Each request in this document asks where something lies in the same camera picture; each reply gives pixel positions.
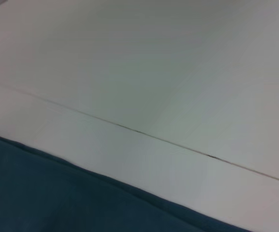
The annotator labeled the teal blue shirt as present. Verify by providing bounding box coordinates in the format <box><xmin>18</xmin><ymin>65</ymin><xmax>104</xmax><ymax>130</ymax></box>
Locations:
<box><xmin>0</xmin><ymin>131</ymin><xmax>253</xmax><ymax>232</ymax></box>

